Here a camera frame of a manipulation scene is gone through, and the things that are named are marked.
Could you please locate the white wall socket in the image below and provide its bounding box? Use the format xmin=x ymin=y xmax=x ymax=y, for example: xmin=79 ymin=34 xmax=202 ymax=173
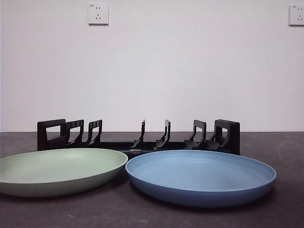
xmin=288 ymin=4 xmax=304 ymax=27
xmin=88 ymin=2 xmax=110 ymax=26

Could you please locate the pale green round plate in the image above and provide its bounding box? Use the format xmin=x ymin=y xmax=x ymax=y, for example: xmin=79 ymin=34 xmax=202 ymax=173
xmin=0 ymin=148 xmax=129 ymax=198

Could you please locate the blue round plate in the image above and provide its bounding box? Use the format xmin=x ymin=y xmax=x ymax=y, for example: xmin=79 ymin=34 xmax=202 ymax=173
xmin=125 ymin=149 xmax=277 ymax=209

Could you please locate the black plastic plate rack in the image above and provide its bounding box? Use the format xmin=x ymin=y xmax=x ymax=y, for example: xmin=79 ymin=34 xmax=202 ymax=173
xmin=37 ymin=118 xmax=240 ymax=158

